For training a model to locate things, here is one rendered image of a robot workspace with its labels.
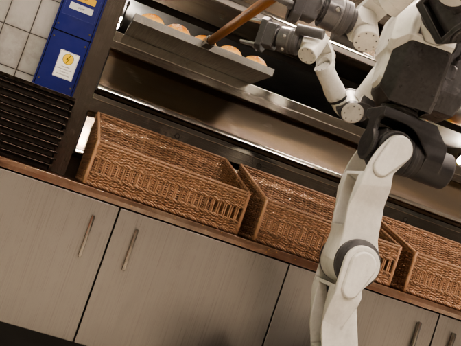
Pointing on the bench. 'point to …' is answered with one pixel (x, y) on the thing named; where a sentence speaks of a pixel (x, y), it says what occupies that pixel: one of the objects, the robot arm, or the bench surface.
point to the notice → (66, 65)
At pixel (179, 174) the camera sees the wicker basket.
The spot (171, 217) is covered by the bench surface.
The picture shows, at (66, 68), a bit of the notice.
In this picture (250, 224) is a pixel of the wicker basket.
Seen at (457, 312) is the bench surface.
